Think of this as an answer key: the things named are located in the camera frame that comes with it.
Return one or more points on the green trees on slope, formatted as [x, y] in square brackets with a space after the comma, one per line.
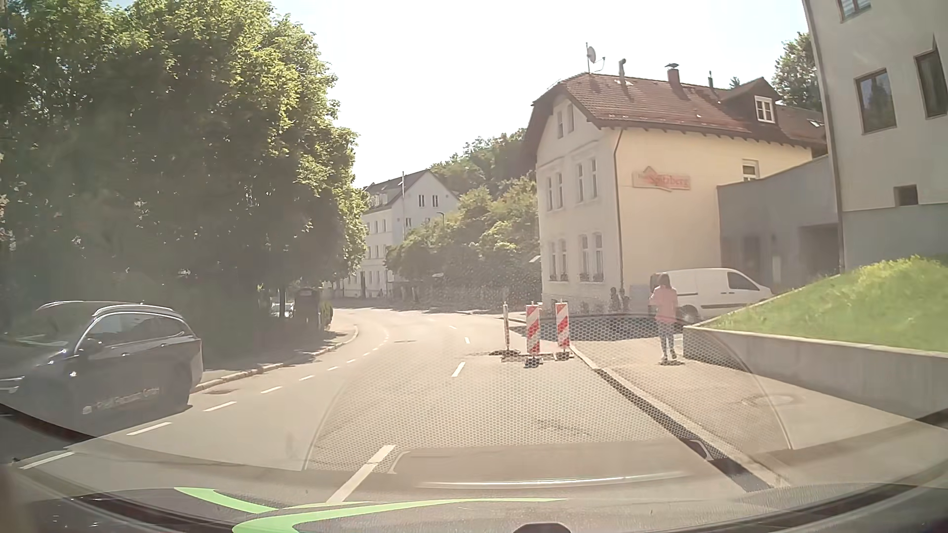
[481, 229]

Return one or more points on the white multi-storey house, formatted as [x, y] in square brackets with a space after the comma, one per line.
[404, 229]

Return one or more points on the red white barrier beacon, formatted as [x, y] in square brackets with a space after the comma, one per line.
[562, 326]
[532, 329]

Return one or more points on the grey asphalt road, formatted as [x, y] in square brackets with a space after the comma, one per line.
[444, 400]

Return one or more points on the dark street cabinet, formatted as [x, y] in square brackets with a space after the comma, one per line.
[307, 307]

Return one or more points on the cream house with red roof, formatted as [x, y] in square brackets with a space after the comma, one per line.
[629, 185]

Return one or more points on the person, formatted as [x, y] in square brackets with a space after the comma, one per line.
[665, 315]

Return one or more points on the road markings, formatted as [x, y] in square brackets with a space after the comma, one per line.
[361, 472]

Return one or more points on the white van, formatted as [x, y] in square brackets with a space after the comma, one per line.
[709, 290]

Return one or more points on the car's own bonnet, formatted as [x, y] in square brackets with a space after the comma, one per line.
[474, 511]

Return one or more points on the grey pavement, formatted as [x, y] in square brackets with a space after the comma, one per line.
[711, 400]

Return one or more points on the grey low annex building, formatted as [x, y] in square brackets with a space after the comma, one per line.
[778, 222]

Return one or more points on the large green tree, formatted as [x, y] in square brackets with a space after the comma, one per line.
[163, 148]

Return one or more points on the tree behind roof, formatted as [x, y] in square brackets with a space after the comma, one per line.
[798, 74]

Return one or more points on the dark estate car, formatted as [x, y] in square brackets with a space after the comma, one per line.
[104, 363]

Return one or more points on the grass bank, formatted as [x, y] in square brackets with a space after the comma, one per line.
[859, 303]

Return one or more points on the pale building with dark windows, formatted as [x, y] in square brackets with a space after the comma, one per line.
[881, 126]

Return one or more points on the thin red white post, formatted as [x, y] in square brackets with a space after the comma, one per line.
[506, 326]

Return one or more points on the grey concrete retaining wall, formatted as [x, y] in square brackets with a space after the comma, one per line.
[807, 366]

